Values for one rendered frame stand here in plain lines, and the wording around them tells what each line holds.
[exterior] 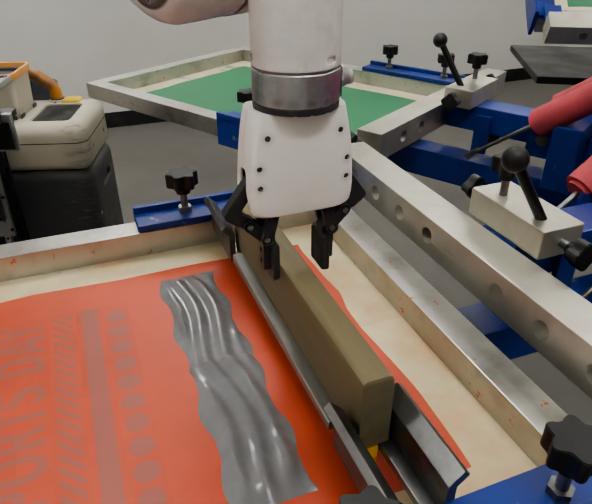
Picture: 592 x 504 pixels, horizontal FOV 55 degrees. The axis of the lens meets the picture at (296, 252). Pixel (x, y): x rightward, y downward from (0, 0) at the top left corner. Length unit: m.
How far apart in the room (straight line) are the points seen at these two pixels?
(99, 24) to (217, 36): 0.81
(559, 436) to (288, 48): 0.34
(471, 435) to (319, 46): 0.37
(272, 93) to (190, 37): 3.95
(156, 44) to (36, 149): 2.86
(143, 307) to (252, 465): 0.28
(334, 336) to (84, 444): 0.25
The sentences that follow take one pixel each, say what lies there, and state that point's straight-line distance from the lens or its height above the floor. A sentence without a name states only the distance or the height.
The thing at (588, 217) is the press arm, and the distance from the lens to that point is 0.80.
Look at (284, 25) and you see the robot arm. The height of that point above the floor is 1.30.
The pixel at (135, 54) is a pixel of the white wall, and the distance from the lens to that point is 4.37.
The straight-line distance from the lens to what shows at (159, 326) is 0.68.
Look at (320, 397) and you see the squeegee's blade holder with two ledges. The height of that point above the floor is 1.00.
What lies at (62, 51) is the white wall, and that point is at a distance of 4.33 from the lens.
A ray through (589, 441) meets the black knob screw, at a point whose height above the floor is 1.06.
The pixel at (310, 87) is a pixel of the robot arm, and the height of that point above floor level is 1.25.
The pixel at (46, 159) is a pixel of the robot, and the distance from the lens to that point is 1.60.
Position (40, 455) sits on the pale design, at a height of 0.96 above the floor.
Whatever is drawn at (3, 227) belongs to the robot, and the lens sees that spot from 1.61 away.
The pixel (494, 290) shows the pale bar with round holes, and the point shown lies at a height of 1.01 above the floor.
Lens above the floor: 1.37
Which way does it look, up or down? 31 degrees down
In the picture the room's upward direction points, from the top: straight up
